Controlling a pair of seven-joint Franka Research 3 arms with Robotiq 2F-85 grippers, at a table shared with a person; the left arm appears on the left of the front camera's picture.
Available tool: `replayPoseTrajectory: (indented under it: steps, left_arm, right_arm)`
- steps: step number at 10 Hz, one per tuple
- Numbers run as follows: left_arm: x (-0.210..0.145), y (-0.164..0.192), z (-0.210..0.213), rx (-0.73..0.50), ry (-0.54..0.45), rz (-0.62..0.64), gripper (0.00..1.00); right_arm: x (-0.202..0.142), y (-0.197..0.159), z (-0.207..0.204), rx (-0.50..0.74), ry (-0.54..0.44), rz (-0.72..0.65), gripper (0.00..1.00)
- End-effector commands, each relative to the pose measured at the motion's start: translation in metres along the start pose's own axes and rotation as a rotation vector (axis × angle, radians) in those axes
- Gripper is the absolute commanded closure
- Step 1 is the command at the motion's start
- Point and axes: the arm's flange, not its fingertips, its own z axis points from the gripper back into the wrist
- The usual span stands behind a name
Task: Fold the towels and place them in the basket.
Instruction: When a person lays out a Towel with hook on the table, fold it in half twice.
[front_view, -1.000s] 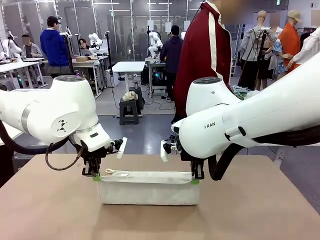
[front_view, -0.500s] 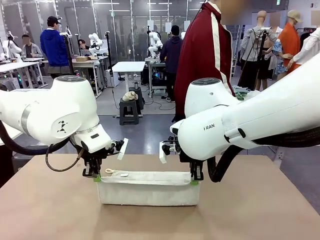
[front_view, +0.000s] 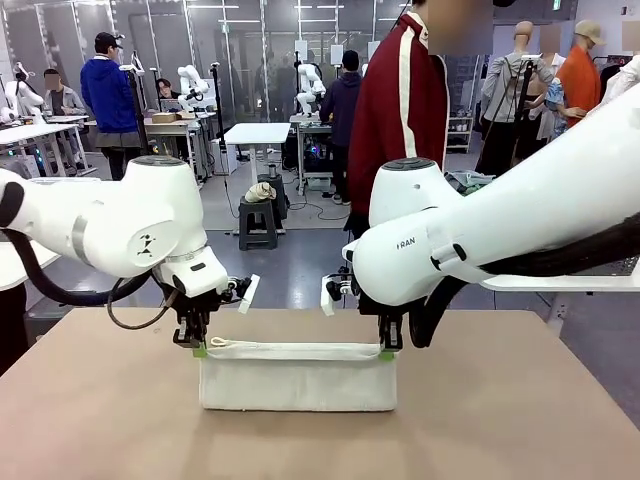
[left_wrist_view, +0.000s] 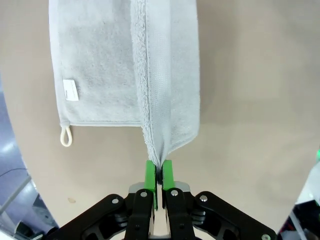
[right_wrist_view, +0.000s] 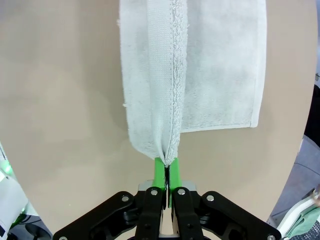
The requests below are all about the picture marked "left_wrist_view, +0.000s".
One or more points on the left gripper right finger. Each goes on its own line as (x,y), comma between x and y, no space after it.
(168,177)

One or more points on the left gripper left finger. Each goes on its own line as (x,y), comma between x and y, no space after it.
(151,180)

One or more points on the pale whitish terry towel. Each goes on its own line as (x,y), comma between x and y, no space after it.
(100,62)

